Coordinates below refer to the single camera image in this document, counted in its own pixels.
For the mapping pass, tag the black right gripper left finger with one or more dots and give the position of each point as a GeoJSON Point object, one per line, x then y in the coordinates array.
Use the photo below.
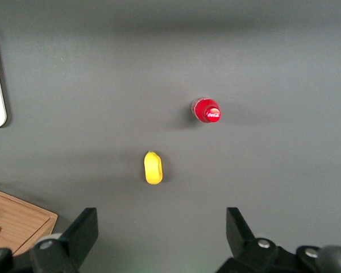
{"type": "Point", "coordinates": [79, 236]}

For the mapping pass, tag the red Coca-Cola bottle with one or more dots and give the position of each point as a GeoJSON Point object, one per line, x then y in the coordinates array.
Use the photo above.
{"type": "Point", "coordinates": [206, 112]}

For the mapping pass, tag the yellow lemon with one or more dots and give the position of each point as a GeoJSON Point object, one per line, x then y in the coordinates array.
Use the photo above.
{"type": "Point", "coordinates": [153, 169]}

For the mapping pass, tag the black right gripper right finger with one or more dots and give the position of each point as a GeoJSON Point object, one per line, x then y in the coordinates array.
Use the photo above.
{"type": "Point", "coordinates": [241, 241]}

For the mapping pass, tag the wooden two-drawer cabinet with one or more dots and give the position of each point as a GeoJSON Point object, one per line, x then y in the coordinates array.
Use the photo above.
{"type": "Point", "coordinates": [20, 219]}

